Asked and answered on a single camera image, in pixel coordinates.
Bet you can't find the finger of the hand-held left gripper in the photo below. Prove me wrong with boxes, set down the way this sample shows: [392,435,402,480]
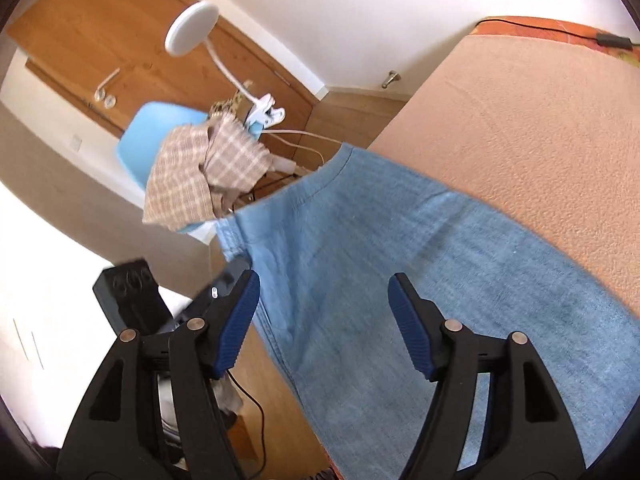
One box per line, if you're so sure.
[207,259,251,307]

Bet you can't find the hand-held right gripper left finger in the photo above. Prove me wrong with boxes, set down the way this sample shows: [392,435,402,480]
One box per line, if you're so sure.
[56,270,262,480]

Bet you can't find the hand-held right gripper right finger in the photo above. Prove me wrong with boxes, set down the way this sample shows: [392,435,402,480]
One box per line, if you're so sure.
[388,273,587,480]

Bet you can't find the light blue denim pants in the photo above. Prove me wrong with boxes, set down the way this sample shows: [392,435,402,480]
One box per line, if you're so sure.
[215,142,640,480]

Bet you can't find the beige plaid cloth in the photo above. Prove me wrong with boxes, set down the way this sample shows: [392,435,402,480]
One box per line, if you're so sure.
[142,110,273,233]

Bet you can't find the light blue chair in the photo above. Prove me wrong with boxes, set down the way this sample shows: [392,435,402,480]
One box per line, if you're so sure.
[116,101,262,247]

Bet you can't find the beige towel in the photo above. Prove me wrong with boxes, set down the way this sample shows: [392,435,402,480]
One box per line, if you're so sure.
[367,35,640,311]

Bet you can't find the white clamp desk lamp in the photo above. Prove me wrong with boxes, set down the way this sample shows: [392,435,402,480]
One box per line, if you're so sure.
[165,1,289,129]

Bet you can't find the wooden door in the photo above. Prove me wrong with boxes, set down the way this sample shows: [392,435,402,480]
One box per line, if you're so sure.
[5,0,319,139]

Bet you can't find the orange floral tablecloth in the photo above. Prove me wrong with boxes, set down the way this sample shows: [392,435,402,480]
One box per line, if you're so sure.
[470,15,640,68]

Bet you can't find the thin black floor cable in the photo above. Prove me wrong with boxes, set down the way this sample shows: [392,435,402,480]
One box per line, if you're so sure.
[227,367,267,480]

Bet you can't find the white lamp cable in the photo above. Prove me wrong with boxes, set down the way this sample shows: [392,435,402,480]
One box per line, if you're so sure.
[260,127,347,173]

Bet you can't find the silver door handle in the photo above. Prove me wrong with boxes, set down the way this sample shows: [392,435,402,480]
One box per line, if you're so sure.
[93,67,122,109]

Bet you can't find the black ring light cable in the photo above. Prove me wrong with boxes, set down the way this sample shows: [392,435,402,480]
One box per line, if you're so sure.
[475,16,640,52]

